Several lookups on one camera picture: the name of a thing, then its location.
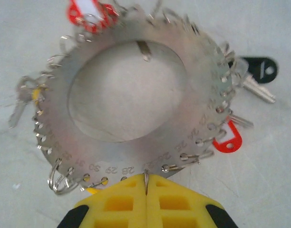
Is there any silver metal key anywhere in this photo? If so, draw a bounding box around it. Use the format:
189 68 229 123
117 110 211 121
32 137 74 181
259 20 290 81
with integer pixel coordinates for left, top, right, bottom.
230 114 255 130
232 58 277 105
8 77 39 130

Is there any small metal chain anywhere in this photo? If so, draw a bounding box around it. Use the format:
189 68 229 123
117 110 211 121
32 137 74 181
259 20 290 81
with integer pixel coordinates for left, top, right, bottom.
32 13 234 189

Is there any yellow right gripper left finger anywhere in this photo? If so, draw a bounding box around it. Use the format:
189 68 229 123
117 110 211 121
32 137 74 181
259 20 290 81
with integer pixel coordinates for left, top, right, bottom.
56 174 147 228

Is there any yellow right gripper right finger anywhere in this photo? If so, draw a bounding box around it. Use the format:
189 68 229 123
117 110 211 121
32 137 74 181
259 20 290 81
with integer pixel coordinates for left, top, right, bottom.
146 174 238 228

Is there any black plastic key tag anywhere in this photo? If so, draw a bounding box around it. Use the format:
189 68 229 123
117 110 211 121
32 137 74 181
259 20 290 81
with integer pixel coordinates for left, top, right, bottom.
239 56 279 84

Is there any red plastic key tag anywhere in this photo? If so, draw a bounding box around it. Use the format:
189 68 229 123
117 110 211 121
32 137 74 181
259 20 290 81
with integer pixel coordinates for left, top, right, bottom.
212 120 243 155
66 0 119 34

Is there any yellow plastic key tag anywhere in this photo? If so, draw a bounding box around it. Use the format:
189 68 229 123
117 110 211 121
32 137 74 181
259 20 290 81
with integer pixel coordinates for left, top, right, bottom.
31 85 50 106

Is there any small metal split ring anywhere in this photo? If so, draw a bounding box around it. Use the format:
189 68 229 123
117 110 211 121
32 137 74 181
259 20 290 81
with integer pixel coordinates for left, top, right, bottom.
47 158 80 196
161 159 201 173
181 149 215 162
143 170 151 197

